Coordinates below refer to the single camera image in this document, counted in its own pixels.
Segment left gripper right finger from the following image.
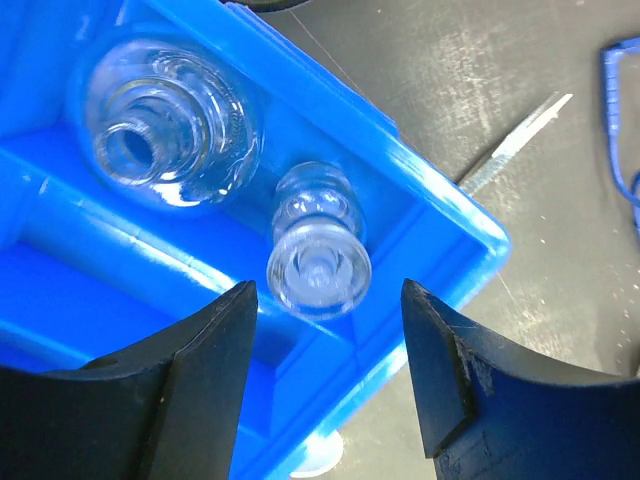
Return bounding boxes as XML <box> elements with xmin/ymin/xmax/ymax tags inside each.
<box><xmin>401</xmin><ymin>280</ymin><xmax>639</xmax><ymax>479</ymax></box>

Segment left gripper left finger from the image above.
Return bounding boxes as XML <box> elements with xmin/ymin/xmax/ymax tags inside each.
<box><xmin>1</xmin><ymin>281</ymin><xmax>258</xmax><ymax>479</ymax></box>

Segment white round dish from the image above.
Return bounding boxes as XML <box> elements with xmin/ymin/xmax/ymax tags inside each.
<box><xmin>289</xmin><ymin>430</ymin><xmax>344</xmax><ymax>479</ymax></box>

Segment small glass beaker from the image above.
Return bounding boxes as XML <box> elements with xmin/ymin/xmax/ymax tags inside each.
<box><xmin>266</xmin><ymin>161</ymin><xmax>372</xmax><ymax>322</ymax></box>

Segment round glass flask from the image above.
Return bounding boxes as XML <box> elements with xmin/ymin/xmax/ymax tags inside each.
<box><xmin>81</xmin><ymin>36</ymin><xmax>263</xmax><ymax>210</ymax></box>

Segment blue frame safety goggles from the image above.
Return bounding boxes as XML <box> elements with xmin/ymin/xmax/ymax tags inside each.
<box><xmin>598</xmin><ymin>35</ymin><xmax>640</xmax><ymax>211</ymax></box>

